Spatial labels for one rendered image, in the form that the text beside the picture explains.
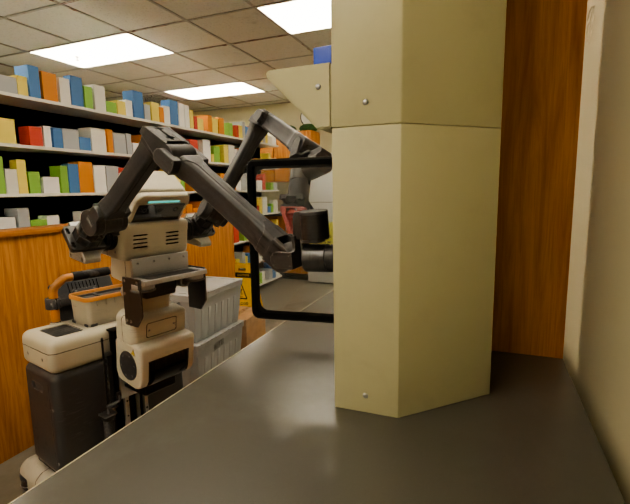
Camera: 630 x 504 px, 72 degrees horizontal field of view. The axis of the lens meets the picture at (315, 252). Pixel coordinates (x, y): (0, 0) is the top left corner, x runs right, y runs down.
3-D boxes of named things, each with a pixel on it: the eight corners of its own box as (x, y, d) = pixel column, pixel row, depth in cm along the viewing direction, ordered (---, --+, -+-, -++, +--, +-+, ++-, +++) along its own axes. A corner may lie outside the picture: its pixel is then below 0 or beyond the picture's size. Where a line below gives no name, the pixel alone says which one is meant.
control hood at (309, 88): (379, 145, 98) (379, 100, 96) (331, 128, 68) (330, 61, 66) (331, 148, 102) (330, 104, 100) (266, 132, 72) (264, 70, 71)
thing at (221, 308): (246, 319, 332) (244, 277, 328) (197, 346, 277) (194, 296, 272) (201, 314, 348) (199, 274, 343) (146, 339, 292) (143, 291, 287)
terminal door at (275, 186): (370, 325, 103) (370, 154, 97) (252, 318, 111) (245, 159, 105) (371, 324, 104) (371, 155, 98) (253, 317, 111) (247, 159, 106)
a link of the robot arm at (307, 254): (308, 267, 92) (297, 274, 87) (306, 236, 91) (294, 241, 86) (339, 268, 90) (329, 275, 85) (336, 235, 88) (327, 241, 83)
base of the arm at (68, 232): (99, 226, 139) (60, 229, 130) (109, 211, 135) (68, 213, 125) (110, 248, 137) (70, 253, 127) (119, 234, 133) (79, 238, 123)
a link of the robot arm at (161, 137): (177, 114, 108) (143, 111, 100) (205, 157, 106) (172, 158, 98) (109, 214, 133) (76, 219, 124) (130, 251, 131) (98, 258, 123)
